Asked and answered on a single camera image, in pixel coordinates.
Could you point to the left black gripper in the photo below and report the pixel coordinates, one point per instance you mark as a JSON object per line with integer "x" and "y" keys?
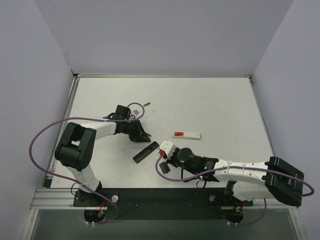
{"x": 135, "y": 130}

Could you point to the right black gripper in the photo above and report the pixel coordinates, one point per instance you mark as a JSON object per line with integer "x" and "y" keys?
{"x": 171, "y": 160}

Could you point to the black remote control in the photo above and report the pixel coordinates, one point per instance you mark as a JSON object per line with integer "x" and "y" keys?
{"x": 145, "y": 152}

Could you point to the white stick with orange tip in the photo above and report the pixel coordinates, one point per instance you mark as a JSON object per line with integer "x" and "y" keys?
{"x": 186, "y": 135}

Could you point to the black battery cover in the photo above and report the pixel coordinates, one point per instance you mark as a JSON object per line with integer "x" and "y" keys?
{"x": 164, "y": 168}

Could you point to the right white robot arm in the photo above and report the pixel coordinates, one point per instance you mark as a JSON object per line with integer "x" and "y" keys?
{"x": 274, "y": 178}

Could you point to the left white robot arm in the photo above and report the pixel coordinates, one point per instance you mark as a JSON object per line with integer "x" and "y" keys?
{"x": 76, "y": 145}

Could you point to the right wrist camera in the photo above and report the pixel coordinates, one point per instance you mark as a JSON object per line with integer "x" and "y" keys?
{"x": 168, "y": 148}

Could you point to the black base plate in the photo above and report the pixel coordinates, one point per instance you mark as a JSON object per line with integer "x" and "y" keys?
{"x": 170, "y": 203}

